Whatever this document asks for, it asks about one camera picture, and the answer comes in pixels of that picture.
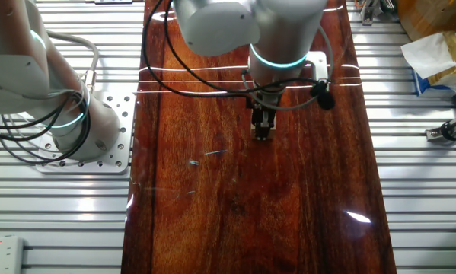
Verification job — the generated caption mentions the blue packet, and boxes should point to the blue packet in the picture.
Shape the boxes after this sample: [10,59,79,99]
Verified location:
[413,68,456,97]

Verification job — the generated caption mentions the small metal mounting bracket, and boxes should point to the small metal mounting bracket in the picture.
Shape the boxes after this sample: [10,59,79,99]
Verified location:
[425,127,448,143]

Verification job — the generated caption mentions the black camera cable plug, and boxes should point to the black camera cable plug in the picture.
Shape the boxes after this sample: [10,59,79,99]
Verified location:
[309,80,336,112]

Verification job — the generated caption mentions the metal pole base bracket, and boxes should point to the metal pole base bracket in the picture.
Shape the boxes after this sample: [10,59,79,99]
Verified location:
[359,0,384,26]

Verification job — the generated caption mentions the black metal clamp tool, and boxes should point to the black metal clamp tool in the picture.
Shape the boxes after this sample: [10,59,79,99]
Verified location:
[439,120,456,153]

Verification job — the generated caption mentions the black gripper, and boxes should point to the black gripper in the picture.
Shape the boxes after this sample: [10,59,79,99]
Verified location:
[245,91,283,142]

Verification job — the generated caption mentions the white paper bag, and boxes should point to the white paper bag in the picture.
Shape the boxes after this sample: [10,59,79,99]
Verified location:
[400,32,456,80]

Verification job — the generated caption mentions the perforated silver base plate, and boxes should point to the perforated silver base plate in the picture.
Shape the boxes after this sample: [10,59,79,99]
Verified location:
[35,90,137,175]

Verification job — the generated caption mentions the white power strip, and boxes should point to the white power strip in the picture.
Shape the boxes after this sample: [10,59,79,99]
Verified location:
[0,235,25,274]

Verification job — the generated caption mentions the thin black cable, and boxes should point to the thin black cable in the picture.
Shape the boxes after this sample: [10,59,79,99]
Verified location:
[162,0,331,94]
[141,0,260,100]

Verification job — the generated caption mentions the brown cardboard box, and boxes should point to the brown cardboard box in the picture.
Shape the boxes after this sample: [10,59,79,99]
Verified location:
[397,0,456,42]

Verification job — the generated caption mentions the glossy reddish wooden board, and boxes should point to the glossy reddish wooden board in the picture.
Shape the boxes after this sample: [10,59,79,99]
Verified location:
[120,0,398,274]

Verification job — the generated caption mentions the coiled black cables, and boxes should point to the coiled black cables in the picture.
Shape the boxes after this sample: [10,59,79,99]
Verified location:
[0,93,91,167]

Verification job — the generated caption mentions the thick grey base cable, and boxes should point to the thick grey base cable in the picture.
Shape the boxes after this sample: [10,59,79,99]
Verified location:
[46,30,100,94]

